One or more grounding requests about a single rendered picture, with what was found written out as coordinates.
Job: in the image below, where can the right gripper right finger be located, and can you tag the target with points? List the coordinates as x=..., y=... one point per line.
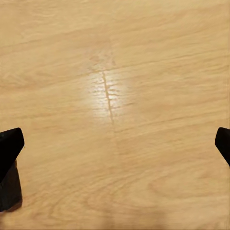
x=222, y=142

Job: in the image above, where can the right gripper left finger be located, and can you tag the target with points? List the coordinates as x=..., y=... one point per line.
x=11, y=143

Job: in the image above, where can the digital camera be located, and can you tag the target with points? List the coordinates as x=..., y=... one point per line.
x=10, y=192

